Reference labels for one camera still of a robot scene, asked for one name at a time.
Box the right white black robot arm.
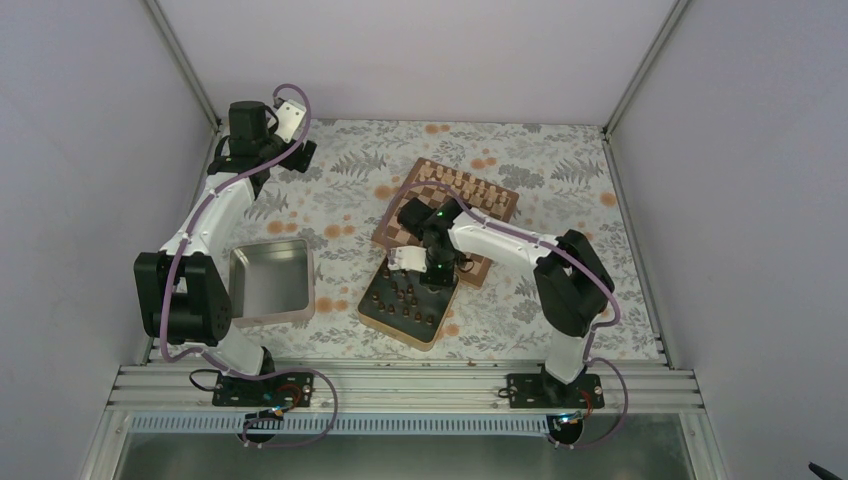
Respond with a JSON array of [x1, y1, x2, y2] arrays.
[[387, 199, 616, 407]]

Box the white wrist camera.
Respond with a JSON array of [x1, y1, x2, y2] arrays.
[[274, 99, 308, 143], [387, 246, 428, 273]]

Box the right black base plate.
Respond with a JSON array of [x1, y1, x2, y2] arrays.
[[497, 373, 605, 409]]

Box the wooden chessboard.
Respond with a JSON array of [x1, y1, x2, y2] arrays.
[[371, 158, 519, 247]]

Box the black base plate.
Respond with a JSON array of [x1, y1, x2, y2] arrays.
[[211, 372, 314, 409], [497, 373, 605, 409]]

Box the row of light chess pieces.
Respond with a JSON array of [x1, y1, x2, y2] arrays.
[[411, 158, 519, 219]]

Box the floral patterned table mat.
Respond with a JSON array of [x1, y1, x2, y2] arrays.
[[214, 119, 660, 363]]

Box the aluminium rail frame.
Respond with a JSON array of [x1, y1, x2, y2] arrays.
[[107, 360, 704, 414]]

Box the empty silver tin lid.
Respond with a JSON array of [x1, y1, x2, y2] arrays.
[[229, 238, 316, 328]]

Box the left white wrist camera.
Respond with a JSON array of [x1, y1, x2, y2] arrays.
[[274, 99, 308, 143]]

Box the gold tin with dark pieces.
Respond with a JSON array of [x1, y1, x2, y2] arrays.
[[356, 257, 459, 352]]

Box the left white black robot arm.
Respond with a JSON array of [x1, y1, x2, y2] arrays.
[[133, 99, 316, 405]]

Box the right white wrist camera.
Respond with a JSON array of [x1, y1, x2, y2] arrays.
[[387, 246, 428, 273]]

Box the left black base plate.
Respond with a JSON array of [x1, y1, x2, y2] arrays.
[[211, 372, 314, 409]]

